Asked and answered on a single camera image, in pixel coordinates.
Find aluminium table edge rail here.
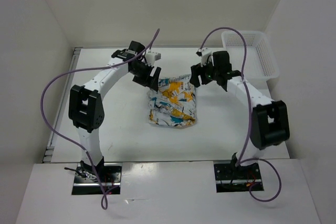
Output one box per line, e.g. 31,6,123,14
42,47,82,164

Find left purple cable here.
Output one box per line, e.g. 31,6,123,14
40,28,160,210

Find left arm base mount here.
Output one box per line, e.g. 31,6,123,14
65,163,122,195

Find white plastic basket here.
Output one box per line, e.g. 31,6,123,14
221,30,279,82

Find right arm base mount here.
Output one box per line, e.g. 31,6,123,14
214,161,264,193

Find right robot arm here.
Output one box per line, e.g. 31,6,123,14
191,48,290,178

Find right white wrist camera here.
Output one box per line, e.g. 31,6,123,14
196,47,212,67

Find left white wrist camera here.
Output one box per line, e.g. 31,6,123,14
144,51,161,67

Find patterned white teal yellow shorts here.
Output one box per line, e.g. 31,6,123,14
147,74,197,128

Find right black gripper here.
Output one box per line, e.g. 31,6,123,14
189,57,219,88

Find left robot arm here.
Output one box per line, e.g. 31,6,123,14
68,41,161,182

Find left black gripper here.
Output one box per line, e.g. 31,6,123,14
130,62,161,92

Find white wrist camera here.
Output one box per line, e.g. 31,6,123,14
196,47,212,67
144,51,161,67

